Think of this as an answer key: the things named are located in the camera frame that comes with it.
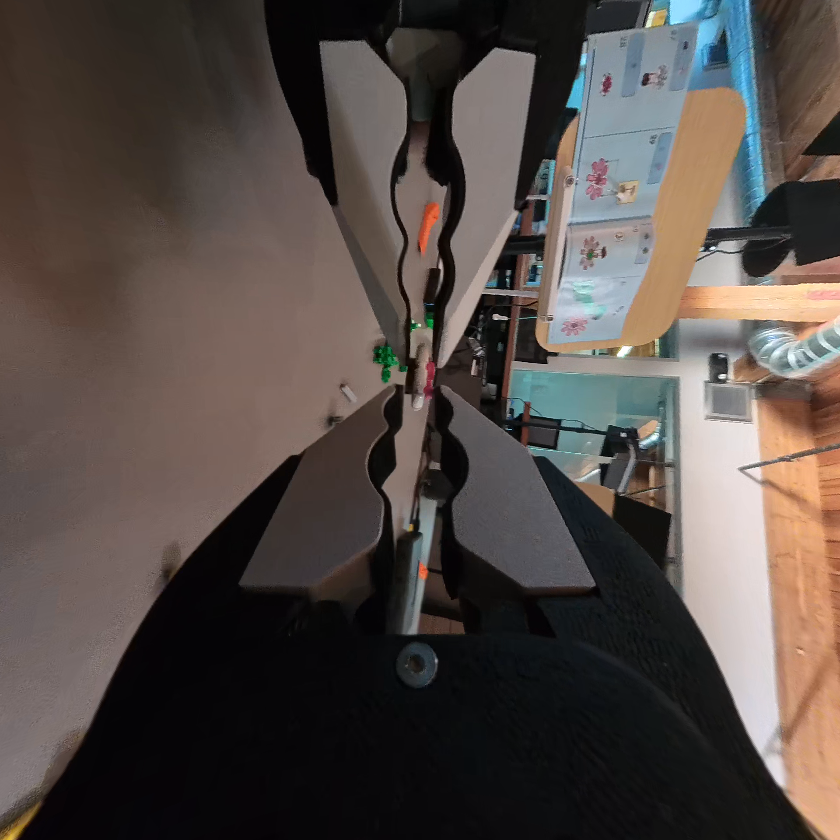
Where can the beige round wheel brick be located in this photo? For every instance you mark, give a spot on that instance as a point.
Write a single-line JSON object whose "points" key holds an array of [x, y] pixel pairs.
{"points": [[418, 380]]}

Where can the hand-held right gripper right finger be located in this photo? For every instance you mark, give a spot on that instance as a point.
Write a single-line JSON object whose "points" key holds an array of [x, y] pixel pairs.
{"points": [[518, 525]]}

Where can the metal ceiling rod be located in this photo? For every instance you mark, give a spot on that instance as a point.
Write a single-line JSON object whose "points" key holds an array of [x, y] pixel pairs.
{"points": [[787, 459]]}

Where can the silver spiral air duct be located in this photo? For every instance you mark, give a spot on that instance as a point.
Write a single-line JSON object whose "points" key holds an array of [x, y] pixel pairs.
{"points": [[745, 98], [800, 348]]}

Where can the wooden support column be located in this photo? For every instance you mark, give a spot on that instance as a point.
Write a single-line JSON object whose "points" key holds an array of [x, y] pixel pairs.
{"points": [[754, 302]]}

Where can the black wall speaker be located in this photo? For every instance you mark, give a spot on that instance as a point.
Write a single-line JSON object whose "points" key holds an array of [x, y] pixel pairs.
{"points": [[719, 367]]}

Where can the tan black hanging sign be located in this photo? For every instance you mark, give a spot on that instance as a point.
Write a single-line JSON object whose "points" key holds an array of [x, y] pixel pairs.
{"points": [[630, 518]]}

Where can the orange brick separator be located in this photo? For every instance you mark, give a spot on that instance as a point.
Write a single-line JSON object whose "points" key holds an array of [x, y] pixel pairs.
{"points": [[428, 226]]}

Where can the pile of small green bricks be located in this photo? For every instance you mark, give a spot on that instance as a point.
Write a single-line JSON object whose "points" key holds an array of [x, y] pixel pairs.
{"points": [[386, 362]]}

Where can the wall vent grille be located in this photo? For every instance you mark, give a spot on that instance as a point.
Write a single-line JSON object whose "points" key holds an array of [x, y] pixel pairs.
{"points": [[728, 400]]}

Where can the grey desk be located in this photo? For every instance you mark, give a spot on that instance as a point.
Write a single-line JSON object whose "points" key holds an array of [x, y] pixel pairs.
{"points": [[164, 328]]}

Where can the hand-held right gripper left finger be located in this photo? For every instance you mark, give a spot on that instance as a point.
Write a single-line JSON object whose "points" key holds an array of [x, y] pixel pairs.
{"points": [[315, 525]]}

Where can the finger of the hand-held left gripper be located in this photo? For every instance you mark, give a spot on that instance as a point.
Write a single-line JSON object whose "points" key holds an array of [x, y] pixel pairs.
{"points": [[489, 164], [358, 144]]}

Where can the small black box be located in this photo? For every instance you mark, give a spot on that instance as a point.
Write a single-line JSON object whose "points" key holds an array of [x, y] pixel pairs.
{"points": [[432, 285]]}

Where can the black fuzzy mounted device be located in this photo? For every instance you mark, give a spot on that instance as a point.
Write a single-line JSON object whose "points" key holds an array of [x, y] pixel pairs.
{"points": [[794, 229]]}

